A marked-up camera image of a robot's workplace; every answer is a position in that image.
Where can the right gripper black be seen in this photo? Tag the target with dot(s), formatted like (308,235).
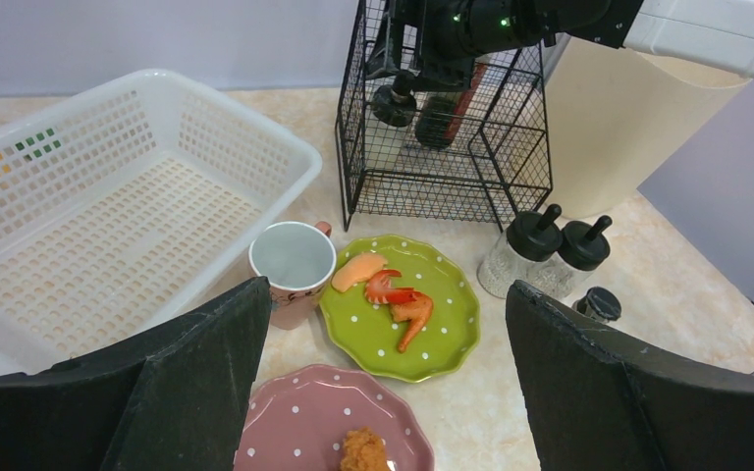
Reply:
(439,41)

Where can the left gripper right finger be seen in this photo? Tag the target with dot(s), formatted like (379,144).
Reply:
(599,399)

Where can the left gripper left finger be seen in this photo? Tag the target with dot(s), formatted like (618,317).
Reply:
(173,397)

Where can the glass shaker black lid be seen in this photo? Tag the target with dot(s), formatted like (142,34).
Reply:
(523,251)
(583,250)
(391,110)

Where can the dark sauce bottle black cap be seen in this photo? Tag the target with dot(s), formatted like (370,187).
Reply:
(442,113)

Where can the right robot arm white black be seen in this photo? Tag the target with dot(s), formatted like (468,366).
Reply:
(718,34)

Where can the small pepper jar black lid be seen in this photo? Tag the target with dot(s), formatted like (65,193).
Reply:
(599,304)

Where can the pink polka dot plate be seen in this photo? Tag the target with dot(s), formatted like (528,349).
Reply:
(301,421)

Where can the pink mug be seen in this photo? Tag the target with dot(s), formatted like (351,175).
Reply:
(298,260)

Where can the orange fried chicken piece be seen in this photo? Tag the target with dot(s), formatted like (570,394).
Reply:
(363,450)

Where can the green polka dot plate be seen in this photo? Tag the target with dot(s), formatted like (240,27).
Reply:
(368,333)

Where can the beige plastic bin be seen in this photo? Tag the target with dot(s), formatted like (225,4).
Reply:
(615,116)

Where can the orange chicken wing toy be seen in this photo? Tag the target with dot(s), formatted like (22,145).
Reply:
(417,314)

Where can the white plastic basket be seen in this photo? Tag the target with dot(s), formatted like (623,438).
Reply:
(160,185)

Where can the red shrimp toy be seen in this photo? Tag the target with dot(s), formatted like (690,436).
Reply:
(380,290)

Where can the orange melon slice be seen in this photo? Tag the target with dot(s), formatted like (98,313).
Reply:
(361,268)

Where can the black wire basket rack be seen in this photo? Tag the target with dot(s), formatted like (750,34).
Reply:
(465,141)

